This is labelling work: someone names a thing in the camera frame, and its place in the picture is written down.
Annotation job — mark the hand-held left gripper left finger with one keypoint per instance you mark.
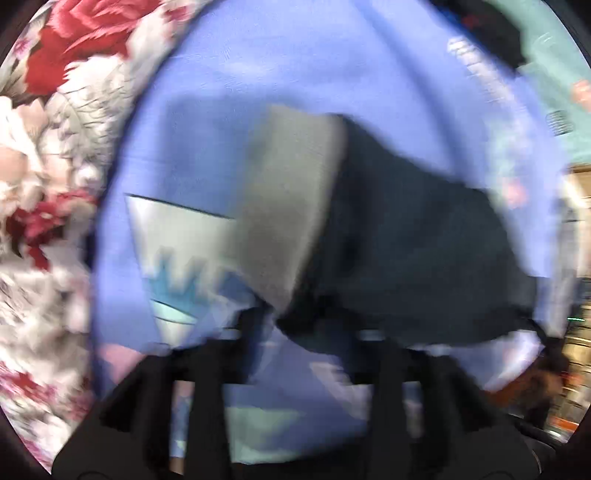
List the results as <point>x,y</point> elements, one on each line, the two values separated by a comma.
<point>207,369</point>

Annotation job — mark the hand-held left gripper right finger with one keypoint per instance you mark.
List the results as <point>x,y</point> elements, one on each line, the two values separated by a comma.
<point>392,392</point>

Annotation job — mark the navy pants with bear print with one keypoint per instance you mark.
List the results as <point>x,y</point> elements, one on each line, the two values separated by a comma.
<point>415,230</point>

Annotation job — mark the floral quilt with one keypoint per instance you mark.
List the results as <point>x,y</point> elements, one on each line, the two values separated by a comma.
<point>46,277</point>

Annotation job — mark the wooden bed frame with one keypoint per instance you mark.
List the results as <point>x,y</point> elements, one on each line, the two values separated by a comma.
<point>579,184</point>

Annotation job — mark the green printed pillow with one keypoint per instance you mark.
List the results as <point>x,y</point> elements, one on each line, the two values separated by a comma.
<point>554,55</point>

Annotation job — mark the purple printed bedsheet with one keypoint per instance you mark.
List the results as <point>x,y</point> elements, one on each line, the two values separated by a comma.
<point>207,92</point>

